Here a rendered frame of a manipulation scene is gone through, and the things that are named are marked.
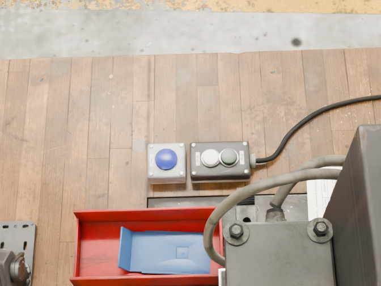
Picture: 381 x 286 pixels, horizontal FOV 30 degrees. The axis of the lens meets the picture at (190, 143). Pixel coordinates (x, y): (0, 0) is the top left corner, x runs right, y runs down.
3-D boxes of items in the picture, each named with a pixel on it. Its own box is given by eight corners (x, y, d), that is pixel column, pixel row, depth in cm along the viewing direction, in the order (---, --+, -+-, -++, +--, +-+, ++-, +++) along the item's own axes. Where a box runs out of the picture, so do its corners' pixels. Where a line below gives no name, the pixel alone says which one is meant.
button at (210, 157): (202, 154, 128) (202, 149, 126) (218, 153, 128) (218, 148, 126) (202, 168, 126) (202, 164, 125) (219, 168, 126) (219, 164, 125)
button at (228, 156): (220, 153, 128) (220, 148, 126) (236, 152, 127) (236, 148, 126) (220, 168, 126) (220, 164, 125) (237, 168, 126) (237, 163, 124)
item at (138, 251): (122, 231, 123) (120, 226, 121) (211, 234, 123) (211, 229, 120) (119, 271, 120) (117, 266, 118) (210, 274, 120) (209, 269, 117)
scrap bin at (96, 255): (79, 221, 125) (72, 209, 120) (221, 217, 124) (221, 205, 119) (75, 289, 120) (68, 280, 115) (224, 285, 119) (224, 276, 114)
